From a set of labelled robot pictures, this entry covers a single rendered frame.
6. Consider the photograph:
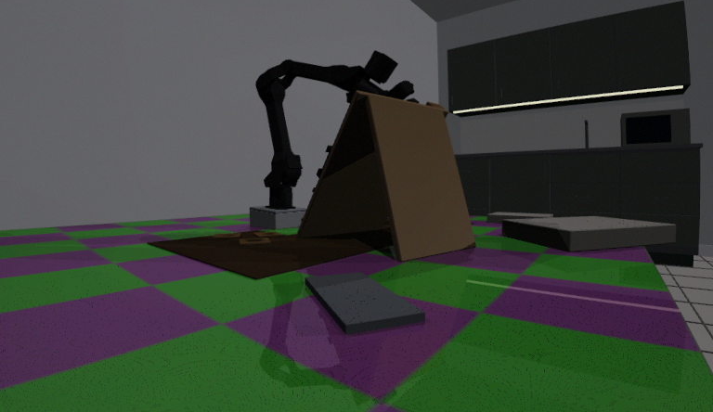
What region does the brown a-frame board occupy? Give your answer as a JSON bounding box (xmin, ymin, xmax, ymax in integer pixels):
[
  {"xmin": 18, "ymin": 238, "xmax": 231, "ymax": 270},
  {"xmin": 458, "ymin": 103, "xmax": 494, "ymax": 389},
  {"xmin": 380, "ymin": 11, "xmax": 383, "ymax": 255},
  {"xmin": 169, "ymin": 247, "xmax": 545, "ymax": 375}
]
[{"xmin": 296, "ymin": 90, "xmax": 476, "ymax": 262}]

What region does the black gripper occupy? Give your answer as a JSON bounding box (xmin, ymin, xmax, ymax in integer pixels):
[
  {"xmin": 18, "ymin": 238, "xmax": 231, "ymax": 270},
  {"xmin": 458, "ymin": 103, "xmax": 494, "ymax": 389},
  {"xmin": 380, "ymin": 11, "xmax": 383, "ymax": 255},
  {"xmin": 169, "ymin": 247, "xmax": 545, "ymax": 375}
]
[{"xmin": 374, "ymin": 89, "xmax": 420, "ymax": 103}]

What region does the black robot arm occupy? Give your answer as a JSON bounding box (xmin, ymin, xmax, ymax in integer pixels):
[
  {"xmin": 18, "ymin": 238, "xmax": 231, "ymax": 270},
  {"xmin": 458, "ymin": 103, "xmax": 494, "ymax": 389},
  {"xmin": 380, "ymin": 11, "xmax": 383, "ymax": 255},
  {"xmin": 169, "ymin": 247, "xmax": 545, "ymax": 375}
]
[{"xmin": 256, "ymin": 50, "xmax": 415, "ymax": 210}]

